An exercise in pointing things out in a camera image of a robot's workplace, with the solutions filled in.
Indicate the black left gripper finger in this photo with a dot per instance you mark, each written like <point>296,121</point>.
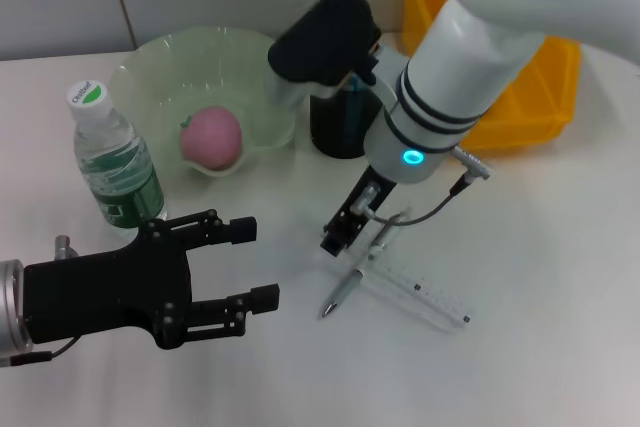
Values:
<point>265,298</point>

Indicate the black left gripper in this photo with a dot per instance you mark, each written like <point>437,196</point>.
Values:
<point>105,297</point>

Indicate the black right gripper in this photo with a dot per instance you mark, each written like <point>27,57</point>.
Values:
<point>362,197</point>

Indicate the pink peach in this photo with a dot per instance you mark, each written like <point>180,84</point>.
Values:
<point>212,139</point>

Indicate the clear plastic ruler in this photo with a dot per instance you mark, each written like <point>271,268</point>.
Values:
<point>430,297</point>

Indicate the clear water bottle green label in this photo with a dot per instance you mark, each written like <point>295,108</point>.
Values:
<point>110,157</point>

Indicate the silver ballpoint pen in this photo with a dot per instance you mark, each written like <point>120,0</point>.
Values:
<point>345,287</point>

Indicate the black mesh pen holder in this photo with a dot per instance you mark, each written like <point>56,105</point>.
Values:
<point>330,127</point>

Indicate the green glass fruit plate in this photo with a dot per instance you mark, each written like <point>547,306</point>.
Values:
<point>200,72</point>

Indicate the yellow plastic storage bin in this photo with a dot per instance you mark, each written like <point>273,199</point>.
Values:
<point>540,97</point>

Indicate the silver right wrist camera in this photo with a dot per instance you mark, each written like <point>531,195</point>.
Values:
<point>325,42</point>

